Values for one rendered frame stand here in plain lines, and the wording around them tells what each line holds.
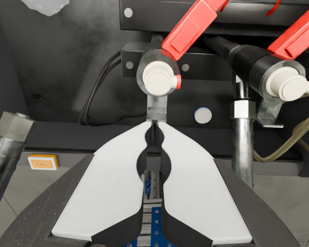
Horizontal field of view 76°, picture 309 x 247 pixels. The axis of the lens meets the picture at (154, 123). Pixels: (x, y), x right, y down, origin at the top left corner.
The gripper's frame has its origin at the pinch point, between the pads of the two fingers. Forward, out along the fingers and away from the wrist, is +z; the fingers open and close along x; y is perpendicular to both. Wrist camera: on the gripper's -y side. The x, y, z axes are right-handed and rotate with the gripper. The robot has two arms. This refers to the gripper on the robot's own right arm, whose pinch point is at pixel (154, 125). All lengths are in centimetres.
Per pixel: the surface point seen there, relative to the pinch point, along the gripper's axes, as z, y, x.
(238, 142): 3.1, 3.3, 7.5
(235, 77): 7.0, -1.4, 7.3
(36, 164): 18.7, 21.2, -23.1
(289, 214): 115, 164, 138
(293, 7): 15.3, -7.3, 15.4
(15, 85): 30.7, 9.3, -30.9
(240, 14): 15.3, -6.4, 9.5
